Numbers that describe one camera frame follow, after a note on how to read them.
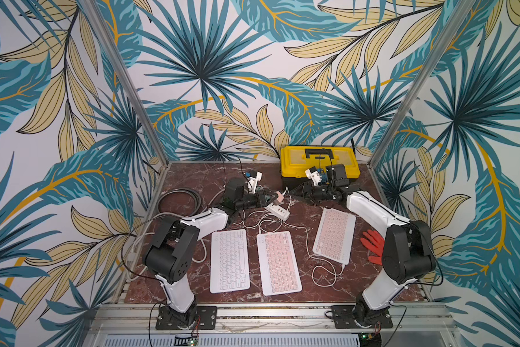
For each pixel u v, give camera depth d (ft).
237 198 2.36
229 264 2.76
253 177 2.64
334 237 3.04
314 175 2.74
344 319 2.40
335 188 2.32
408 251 1.53
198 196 3.39
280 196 2.80
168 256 1.54
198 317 2.36
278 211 3.20
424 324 2.47
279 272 2.75
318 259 2.88
